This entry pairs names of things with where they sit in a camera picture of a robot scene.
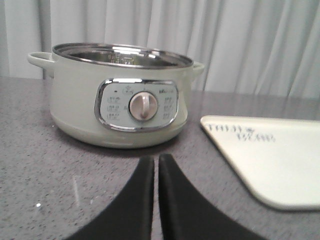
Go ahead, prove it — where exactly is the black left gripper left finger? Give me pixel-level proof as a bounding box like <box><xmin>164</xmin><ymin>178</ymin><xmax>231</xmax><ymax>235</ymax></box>
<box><xmin>68</xmin><ymin>156</ymin><xmax>155</xmax><ymax>240</ymax></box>

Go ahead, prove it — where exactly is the cream bear serving tray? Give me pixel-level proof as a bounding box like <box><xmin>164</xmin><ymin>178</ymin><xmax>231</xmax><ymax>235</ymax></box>
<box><xmin>200</xmin><ymin>115</ymin><xmax>320</xmax><ymax>210</ymax></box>

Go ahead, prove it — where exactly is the white pleated curtain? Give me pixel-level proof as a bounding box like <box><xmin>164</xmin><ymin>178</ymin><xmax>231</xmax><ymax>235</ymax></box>
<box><xmin>0</xmin><ymin>0</ymin><xmax>320</xmax><ymax>99</ymax></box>

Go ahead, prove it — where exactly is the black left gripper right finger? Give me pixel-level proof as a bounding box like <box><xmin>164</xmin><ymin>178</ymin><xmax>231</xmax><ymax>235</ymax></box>
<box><xmin>158</xmin><ymin>154</ymin><xmax>262</xmax><ymax>240</ymax></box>

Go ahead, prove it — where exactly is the pale green electric pot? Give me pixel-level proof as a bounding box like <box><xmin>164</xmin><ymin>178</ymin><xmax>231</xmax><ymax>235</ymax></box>
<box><xmin>27</xmin><ymin>43</ymin><xmax>205</xmax><ymax>149</ymax></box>

